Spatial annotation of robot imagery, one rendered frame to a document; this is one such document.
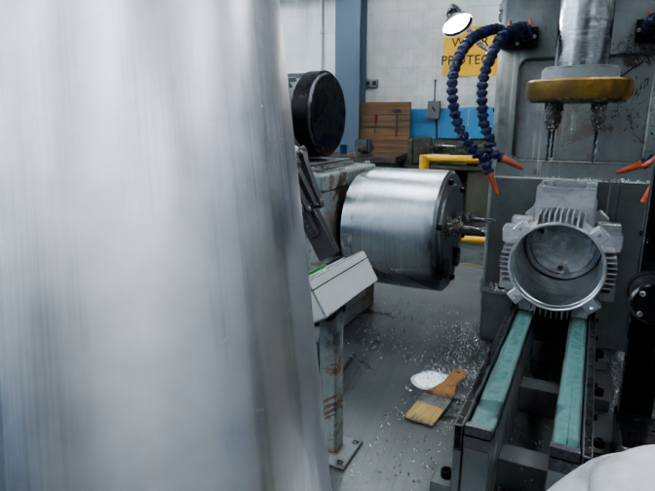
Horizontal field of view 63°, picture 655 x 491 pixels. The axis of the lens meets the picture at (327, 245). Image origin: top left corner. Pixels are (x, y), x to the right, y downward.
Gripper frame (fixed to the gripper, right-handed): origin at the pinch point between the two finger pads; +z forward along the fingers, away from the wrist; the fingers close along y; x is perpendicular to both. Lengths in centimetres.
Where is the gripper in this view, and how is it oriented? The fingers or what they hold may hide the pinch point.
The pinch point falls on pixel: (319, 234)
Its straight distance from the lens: 76.1
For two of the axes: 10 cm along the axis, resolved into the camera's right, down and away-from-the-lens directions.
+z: 4.5, 8.9, -0.1
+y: 4.5, -2.1, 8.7
